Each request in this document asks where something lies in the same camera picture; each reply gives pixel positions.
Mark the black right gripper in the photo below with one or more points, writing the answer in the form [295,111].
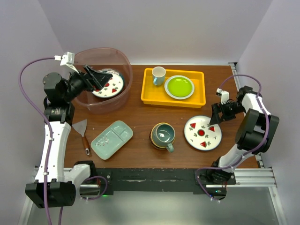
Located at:
[216,108]

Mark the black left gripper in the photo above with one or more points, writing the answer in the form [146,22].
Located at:
[91,78]

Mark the teal rim lettered plate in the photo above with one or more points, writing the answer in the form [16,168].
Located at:
[117,72]

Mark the strawberry pattern white plate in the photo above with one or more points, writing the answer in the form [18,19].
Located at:
[112,89]

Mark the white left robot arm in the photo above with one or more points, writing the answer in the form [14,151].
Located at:
[53,186]

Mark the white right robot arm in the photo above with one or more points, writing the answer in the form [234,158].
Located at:
[254,135]

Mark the transparent pink plastic bin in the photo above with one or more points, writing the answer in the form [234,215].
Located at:
[116,93]

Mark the lime green small plate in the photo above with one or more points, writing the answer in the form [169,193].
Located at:
[179,86]

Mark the white scalloped plate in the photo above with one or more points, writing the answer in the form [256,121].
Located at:
[175,97]

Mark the yellow plastic tray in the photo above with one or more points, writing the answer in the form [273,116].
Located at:
[157,95]

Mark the teal glazed mug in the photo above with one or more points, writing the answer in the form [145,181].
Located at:
[166,133]

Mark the light blue ceramic mug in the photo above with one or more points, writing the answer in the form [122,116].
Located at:
[158,75]

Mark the mint green divided dish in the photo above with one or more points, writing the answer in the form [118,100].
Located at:
[111,139]

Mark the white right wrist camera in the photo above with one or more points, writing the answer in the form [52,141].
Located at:
[224,96]

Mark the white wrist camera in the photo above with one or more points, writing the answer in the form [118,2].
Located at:
[67,60]
[224,96]

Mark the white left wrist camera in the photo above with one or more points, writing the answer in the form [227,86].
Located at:
[67,60]

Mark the wooden handled metal scraper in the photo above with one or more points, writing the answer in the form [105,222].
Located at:
[80,127]

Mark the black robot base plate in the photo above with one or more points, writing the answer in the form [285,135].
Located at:
[155,180]

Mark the aluminium frame rail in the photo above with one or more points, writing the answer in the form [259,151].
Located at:
[255,178]

